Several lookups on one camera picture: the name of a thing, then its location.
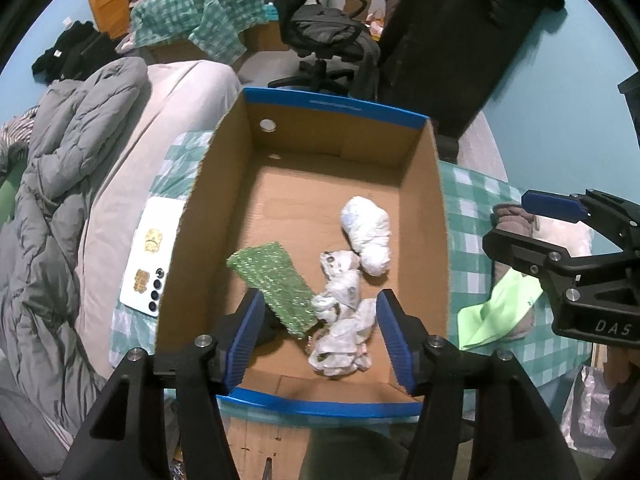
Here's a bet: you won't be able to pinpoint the grey quilted comforter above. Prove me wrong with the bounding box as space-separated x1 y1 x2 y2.
0 56 149 406

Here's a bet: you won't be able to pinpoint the black office chair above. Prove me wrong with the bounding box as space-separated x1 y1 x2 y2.
267 0 381 98

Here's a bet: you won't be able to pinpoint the white smartphone with stickers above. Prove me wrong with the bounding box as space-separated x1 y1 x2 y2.
119 196 187 318

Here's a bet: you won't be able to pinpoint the flat cardboard sheet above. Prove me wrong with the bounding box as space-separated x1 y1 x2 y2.
225 415 321 480

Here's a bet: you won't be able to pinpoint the brown folded socks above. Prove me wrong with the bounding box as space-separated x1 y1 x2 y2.
491 203 543 343

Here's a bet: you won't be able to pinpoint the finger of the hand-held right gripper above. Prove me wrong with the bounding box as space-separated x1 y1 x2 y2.
521 189 640 253
482 227 621 281

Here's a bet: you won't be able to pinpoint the large cardboard box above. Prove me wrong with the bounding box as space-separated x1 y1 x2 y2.
145 25 291 61

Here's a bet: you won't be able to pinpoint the blue-rimmed cardboard box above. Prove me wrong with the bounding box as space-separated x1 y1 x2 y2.
155 86 453 418

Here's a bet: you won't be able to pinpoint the white mesh bath pouf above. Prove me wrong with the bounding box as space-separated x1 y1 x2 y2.
530 210 596 258

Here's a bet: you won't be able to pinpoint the white plastic bag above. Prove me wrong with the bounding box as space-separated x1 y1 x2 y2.
306 249 378 376

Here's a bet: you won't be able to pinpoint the silver plastic bag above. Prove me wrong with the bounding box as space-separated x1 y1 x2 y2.
560 366 618 458

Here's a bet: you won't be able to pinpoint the green pillow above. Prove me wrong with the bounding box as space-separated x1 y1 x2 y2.
0 160 23 221

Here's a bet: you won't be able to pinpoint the black cylinder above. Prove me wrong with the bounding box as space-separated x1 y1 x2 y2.
437 135 460 163

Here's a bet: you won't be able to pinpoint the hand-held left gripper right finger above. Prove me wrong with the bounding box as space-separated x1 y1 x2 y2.
375 289 583 480

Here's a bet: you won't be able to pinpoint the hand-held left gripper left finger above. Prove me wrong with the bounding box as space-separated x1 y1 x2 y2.
57 287 267 480

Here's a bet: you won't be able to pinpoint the green checkered cover cloth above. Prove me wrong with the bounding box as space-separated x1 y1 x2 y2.
130 0 271 61

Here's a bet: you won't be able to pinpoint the green sparkly cloth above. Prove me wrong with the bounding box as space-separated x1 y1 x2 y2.
226 241 321 338

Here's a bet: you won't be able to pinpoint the pile of black clothes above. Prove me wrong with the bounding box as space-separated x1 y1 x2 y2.
32 20 121 81

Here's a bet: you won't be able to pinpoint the green checkered tablecloth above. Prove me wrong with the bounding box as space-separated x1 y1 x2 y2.
107 130 596 426

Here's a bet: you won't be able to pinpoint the white wadded bundle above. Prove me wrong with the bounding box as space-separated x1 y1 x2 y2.
340 196 392 277

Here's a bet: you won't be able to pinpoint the light green cloth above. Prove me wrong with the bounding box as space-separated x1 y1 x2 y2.
456 266 546 352

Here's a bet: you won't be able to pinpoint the person's right forearm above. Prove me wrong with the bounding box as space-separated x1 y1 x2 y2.
602 347 640 461

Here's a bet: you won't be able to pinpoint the black wall fixture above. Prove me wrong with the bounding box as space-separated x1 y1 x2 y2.
617 67 640 161

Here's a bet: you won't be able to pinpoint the black hanging coat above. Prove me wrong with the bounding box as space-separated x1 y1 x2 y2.
376 0 566 138

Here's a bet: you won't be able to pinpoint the bed with grey sheet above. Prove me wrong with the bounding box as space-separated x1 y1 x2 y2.
75 60 246 376

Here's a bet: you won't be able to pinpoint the striped cloth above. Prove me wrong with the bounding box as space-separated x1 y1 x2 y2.
0 105 38 161

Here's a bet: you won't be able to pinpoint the olive green cloth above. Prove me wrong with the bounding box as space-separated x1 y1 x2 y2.
300 427 411 480

